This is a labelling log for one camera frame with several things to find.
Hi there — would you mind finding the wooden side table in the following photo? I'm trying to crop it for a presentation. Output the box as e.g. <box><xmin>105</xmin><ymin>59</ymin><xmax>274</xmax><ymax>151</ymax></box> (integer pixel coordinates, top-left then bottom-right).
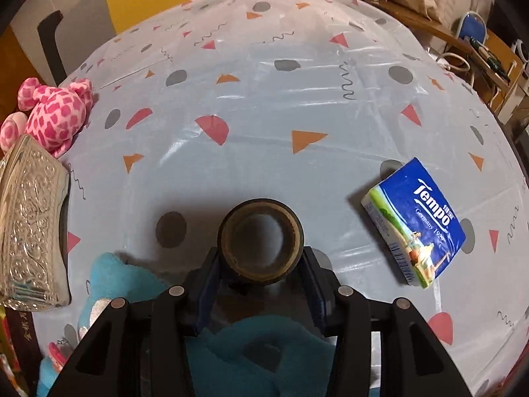
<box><xmin>372</xmin><ymin>0</ymin><xmax>484</xmax><ymax>56</ymax></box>

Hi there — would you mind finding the silver embossed box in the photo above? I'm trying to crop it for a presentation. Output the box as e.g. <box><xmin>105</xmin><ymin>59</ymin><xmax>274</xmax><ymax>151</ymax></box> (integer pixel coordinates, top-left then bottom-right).
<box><xmin>0</xmin><ymin>133</ymin><xmax>72</xmax><ymax>311</ymax></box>

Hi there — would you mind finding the large blue plush toy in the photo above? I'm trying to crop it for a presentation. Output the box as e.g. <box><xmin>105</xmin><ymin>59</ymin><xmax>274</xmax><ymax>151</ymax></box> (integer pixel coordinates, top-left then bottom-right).
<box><xmin>36</xmin><ymin>251</ymin><xmax>344</xmax><ymax>397</ymax></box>

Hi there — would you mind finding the dark brown box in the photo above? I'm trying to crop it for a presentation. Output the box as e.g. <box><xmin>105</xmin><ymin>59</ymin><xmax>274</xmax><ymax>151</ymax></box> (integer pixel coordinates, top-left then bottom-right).
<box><xmin>0</xmin><ymin>310</ymin><xmax>39</xmax><ymax>397</ymax></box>

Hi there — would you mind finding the patterned plastic tablecloth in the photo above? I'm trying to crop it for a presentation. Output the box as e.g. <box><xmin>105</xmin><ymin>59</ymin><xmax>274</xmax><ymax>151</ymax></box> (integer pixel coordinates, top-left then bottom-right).
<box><xmin>31</xmin><ymin>0</ymin><xmax>529</xmax><ymax>397</ymax></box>

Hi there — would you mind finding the red yellow packet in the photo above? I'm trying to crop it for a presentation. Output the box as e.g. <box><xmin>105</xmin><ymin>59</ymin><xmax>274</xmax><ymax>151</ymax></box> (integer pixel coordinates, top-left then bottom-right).
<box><xmin>0</xmin><ymin>318</ymin><xmax>21</xmax><ymax>395</ymax></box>

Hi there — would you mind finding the white loop handle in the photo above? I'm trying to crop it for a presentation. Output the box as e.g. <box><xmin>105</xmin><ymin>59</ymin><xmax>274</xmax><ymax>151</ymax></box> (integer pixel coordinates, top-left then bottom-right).
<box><xmin>436</xmin><ymin>52</ymin><xmax>472</xmax><ymax>73</ymax></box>

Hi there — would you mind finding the pink spotted plush toy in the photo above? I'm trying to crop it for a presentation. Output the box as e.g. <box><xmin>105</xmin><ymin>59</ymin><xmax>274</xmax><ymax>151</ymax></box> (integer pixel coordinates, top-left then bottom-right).
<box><xmin>0</xmin><ymin>76</ymin><xmax>95</xmax><ymax>160</ymax></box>

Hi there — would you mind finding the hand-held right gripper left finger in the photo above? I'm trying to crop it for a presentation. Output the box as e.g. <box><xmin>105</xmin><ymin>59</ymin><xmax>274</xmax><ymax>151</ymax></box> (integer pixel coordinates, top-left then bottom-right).
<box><xmin>45</xmin><ymin>246</ymin><xmax>222</xmax><ymax>397</ymax></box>

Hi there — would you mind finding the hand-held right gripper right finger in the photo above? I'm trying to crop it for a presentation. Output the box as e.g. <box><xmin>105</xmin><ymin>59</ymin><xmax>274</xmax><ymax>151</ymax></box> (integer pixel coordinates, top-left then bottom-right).
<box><xmin>300</xmin><ymin>246</ymin><xmax>474</xmax><ymax>397</ymax></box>

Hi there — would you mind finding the blue folding chair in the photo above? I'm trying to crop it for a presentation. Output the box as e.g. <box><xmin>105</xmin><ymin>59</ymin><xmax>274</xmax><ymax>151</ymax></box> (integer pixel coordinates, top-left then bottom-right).
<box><xmin>457</xmin><ymin>12</ymin><xmax>488</xmax><ymax>43</ymax></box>

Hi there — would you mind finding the blue tissue packet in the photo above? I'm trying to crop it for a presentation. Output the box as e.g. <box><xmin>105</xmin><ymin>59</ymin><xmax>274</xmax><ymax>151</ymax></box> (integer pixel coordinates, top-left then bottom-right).
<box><xmin>361</xmin><ymin>157</ymin><xmax>467</xmax><ymax>288</ymax></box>

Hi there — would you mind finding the black tape roll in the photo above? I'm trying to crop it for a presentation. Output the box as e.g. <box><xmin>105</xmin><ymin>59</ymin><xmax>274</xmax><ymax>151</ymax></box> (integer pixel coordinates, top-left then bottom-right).
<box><xmin>217</xmin><ymin>198</ymin><xmax>305</xmax><ymax>286</ymax></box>

